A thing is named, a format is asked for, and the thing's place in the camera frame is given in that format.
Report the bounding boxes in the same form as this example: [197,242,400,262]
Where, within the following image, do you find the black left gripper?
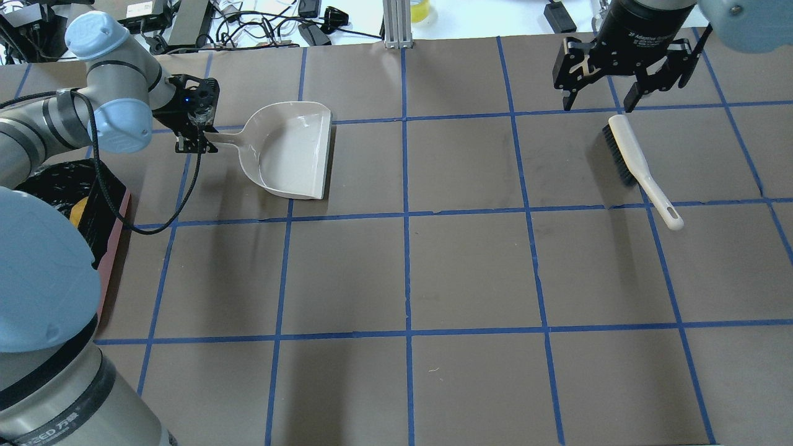
[152,74,220,154]

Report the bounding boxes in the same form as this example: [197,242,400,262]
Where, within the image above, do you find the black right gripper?
[553,1,708,113]

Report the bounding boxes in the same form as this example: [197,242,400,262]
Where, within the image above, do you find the white plastic dustpan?
[214,101,332,200]

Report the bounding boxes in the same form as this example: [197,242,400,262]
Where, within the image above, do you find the white hand brush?
[602,114,685,231]

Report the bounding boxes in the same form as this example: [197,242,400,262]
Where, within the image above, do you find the orange potato toy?
[69,197,89,229]

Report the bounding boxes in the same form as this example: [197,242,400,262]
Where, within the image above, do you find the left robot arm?
[1,9,220,445]

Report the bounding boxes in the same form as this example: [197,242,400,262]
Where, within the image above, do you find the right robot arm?
[552,1,792,112]

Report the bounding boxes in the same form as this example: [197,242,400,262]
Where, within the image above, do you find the pink bin with black bag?
[12,160,132,338]

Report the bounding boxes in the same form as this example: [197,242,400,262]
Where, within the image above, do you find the black power adapter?
[543,1,577,34]

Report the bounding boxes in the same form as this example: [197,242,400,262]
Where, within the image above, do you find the yellow tape roll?
[409,0,431,24]

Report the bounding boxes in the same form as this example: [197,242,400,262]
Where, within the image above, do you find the black braided cable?
[0,90,204,235]

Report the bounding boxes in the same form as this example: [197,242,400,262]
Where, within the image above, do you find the aluminium frame post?
[382,0,414,49]

